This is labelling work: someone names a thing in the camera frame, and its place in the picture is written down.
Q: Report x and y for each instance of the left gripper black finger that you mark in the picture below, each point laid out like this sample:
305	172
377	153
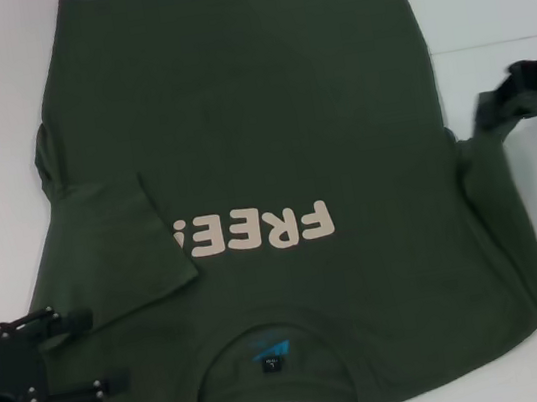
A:
76	399
59	323

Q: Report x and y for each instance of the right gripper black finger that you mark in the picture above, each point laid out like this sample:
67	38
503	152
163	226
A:
491	109

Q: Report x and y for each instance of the dark green FREE t-shirt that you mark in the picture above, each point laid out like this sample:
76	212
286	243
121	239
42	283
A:
260	111

